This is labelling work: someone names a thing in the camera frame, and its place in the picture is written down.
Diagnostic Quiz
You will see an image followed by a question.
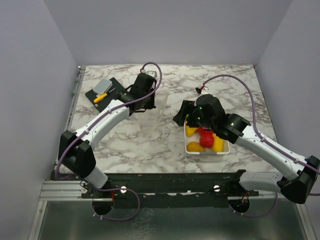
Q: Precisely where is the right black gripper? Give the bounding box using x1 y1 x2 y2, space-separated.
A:
173 99 215 131

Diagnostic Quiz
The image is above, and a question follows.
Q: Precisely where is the clear zip top bag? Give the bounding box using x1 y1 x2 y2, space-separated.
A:
146 93 168 136

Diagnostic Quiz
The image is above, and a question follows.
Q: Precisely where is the red strawberry toy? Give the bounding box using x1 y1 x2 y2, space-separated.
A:
199 131 215 149

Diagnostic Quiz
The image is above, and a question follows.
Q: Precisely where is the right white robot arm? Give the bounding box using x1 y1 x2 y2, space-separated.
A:
173 94 320 204

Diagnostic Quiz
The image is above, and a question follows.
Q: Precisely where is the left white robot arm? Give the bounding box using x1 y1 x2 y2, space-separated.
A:
58 71 157 198

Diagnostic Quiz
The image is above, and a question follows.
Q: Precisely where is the red apple toy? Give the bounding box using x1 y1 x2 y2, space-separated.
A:
197 127 213 135

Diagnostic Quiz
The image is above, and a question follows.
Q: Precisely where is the white plastic basket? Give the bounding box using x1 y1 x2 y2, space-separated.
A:
184 121 230 155

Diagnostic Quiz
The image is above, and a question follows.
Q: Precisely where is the yellow orange mango toy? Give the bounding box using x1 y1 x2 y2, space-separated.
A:
186 141 206 152

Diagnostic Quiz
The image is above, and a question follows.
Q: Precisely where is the grey plastic box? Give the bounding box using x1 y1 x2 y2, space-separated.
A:
92 78 113 95

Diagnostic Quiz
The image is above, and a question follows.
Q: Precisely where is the yellow lemon toy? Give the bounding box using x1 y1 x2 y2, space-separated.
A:
212 133 224 153

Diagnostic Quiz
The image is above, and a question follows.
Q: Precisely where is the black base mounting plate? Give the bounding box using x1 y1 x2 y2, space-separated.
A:
49 169 261 208

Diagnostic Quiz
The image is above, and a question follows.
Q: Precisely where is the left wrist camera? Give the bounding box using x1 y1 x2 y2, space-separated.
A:
145 70 158 79

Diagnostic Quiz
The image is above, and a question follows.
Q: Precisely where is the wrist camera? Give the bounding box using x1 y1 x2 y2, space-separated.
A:
195 85 212 96
145 70 158 79

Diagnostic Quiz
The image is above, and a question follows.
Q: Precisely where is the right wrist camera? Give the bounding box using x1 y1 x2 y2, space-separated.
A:
195 85 212 96

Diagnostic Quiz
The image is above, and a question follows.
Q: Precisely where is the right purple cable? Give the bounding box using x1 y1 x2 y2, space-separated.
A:
197 74 320 218

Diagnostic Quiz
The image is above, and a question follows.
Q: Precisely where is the aluminium rail frame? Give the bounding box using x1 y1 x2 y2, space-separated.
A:
28 66 86 240

